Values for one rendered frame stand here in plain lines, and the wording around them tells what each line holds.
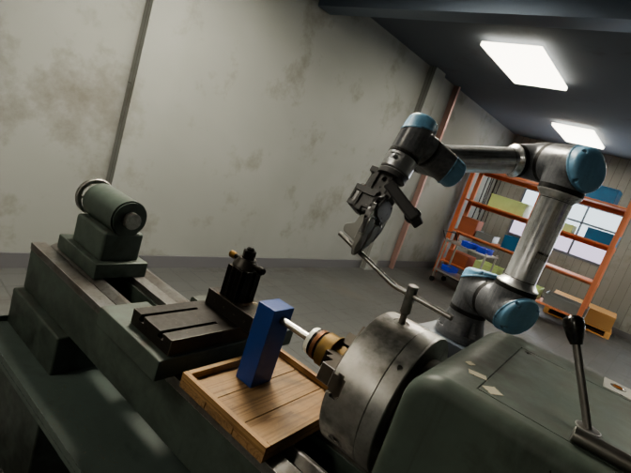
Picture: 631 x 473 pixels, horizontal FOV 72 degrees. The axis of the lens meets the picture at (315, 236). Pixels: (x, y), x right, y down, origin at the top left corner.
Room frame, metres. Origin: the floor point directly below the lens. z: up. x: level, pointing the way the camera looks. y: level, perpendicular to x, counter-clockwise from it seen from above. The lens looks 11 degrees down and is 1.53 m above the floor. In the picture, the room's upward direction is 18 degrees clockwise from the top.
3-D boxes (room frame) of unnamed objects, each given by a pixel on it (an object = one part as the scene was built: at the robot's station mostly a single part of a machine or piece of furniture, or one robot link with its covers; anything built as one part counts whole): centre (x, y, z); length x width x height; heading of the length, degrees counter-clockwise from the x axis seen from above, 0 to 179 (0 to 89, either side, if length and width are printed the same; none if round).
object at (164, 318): (1.21, 0.21, 0.95); 0.43 x 0.18 x 0.04; 146
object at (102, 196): (1.56, 0.75, 1.01); 0.30 x 0.20 x 0.29; 56
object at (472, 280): (1.33, -0.54, 1.27); 0.13 x 0.12 x 0.14; 20
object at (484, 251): (7.22, -2.50, 0.44); 0.92 x 0.53 x 0.88; 52
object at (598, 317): (7.81, -5.03, 0.19); 1.14 x 0.81 x 0.39; 51
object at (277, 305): (1.08, 0.04, 1.00); 0.08 x 0.06 x 0.23; 146
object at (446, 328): (1.34, -0.54, 1.15); 0.15 x 0.15 x 0.10
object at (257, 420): (1.04, -0.02, 0.89); 0.36 x 0.30 x 0.04; 146
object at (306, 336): (1.03, -0.03, 1.08); 0.13 x 0.07 x 0.07; 56
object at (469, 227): (7.70, -3.55, 1.20); 2.59 x 0.70 x 2.39; 51
